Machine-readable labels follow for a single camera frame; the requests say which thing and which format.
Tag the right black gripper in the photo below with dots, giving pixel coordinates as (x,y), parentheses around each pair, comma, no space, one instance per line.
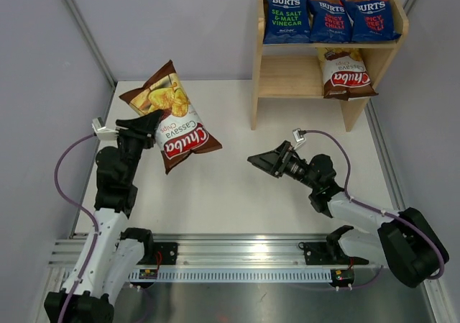
(274,162)

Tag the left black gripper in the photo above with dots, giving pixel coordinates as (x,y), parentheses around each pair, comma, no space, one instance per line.
(144,128)

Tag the large Chuba cassava chips bag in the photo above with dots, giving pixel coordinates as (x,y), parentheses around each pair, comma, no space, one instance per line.
(344,74)

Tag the blue Burts sea salt bag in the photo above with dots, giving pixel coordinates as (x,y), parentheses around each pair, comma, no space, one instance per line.
(287,22)

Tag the blue Burts chilli bag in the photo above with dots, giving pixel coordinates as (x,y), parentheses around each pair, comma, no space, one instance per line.
(330,22)
(372,20)

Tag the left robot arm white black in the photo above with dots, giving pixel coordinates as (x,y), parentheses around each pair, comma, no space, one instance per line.
(111,249)

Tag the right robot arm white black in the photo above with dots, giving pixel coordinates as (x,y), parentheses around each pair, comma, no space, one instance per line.
(402,241)

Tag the wooden two-tier shelf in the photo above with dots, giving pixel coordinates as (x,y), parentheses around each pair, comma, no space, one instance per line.
(294,74)

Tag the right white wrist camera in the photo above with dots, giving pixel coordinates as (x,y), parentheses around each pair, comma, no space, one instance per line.
(299,138)

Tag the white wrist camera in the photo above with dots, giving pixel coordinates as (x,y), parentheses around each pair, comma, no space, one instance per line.
(102,132)
(299,138)

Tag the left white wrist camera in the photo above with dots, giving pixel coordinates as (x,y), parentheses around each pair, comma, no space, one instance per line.
(102,132)

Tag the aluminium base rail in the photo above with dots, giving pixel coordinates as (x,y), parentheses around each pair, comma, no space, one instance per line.
(242,259)

